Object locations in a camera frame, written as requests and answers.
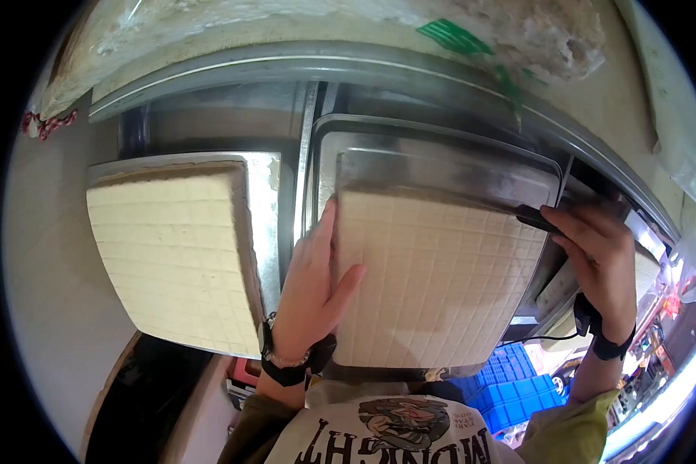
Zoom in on person's left fingers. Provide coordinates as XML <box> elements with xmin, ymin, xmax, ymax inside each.
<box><xmin>295</xmin><ymin>197</ymin><xmax>339</xmax><ymax>279</ymax></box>

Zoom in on person's right fingers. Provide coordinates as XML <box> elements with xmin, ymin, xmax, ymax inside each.
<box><xmin>538</xmin><ymin>203</ymin><xmax>601</xmax><ymax>285</ymax></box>

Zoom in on large steel tray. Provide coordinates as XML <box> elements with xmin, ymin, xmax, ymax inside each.
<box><xmin>303</xmin><ymin>114</ymin><xmax>565</xmax><ymax>244</ymax></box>

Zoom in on red white cord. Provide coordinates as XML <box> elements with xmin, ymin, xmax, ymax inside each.
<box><xmin>22</xmin><ymin>109</ymin><xmax>78</xmax><ymax>141</ymax></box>

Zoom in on scored white tofu block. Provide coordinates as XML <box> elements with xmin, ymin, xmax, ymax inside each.
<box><xmin>331</xmin><ymin>187</ymin><xmax>551</xmax><ymax>370</ymax></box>
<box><xmin>85</xmin><ymin>161</ymin><xmax>266</xmax><ymax>359</ymax></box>

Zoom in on stainless steel counter frame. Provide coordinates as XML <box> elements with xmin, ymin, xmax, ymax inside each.
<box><xmin>88</xmin><ymin>39</ymin><xmax>682</xmax><ymax>244</ymax></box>

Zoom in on person's right hand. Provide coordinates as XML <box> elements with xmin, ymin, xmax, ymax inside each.
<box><xmin>538</xmin><ymin>203</ymin><xmax>640</xmax><ymax>344</ymax></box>

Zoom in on person's left thumb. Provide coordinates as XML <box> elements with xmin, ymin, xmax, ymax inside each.
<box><xmin>329</xmin><ymin>264</ymin><xmax>367</xmax><ymax>320</ymax></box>

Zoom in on clear plastic bag green print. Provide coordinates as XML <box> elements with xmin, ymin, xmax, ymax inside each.
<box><xmin>38</xmin><ymin>0</ymin><xmax>611</xmax><ymax>121</ymax></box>

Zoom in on stack of blue plastic crates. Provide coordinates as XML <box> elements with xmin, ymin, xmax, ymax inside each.
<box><xmin>448</xmin><ymin>341</ymin><xmax>570</xmax><ymax>437</ymax></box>

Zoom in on black wrist band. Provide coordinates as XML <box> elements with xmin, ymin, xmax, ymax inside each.
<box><xmin>258</xmin><ymin>316</ymin><xmax>338</xmax><ymax>388</ymax></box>
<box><xmin>573</xmin><ymin>292</ymin><xmax>638</xmax><ymax>362</ymax></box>

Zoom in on person's left hand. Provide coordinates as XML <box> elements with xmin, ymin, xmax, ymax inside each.
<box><xmin>265</xmin><ymin>197</ymin><xmax>367</xmax><ymax>363</ymax></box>

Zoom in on person's body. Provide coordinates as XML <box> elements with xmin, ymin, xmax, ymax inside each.
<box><xmin>264</xmin><ymin>377</ymin><xmax>525</xmax><ymax>464</ymax></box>

